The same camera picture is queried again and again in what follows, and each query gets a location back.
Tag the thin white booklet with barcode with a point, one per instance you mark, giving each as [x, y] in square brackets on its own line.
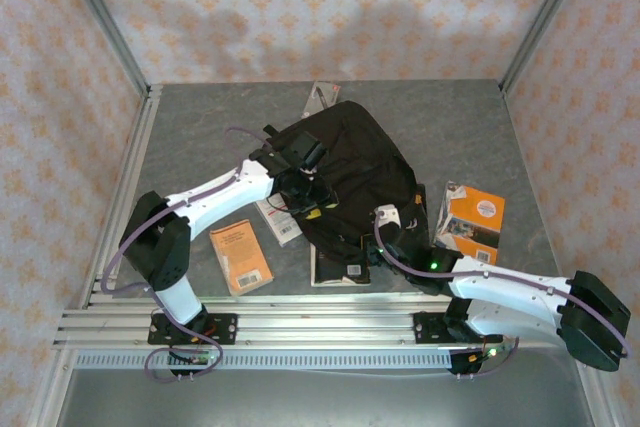
[280, 227]

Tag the black backpack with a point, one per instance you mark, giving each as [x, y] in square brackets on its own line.
[360, 162]

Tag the aluminium right corner post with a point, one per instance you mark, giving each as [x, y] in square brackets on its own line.
[539, 22]

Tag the aluminium corner post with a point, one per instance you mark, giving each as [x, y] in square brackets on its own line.
[539, 22]
[107, 22]

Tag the aluminium left corner post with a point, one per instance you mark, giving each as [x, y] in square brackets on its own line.
[107, 22]

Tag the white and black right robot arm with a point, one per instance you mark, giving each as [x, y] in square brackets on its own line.
[500, 292]

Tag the black paperback book white text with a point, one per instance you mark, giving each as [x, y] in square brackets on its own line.
[340, 272]

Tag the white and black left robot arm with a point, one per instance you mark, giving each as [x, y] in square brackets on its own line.
[220, 197]

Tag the aluminium frame leg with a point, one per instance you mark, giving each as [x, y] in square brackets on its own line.
[52, 387]
[597, 397]

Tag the small left circuit board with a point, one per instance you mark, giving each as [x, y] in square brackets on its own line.
[200, 359]

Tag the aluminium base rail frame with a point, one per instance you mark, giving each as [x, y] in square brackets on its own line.
[325, 319]

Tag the aluminium right frame leg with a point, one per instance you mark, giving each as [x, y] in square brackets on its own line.
[597, 397]

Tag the grey metal lower shelf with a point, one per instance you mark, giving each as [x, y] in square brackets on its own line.
[325, 397]

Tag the small orange paperback book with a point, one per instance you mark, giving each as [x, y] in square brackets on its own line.
[240, 257]

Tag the orange book with colourful cover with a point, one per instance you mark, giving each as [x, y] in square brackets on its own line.
[475, 217]

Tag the aluminium side rail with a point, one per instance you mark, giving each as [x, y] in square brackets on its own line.
[136, 157]

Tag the aluminium left frame leg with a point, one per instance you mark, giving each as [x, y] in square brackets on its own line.
[52, 387]

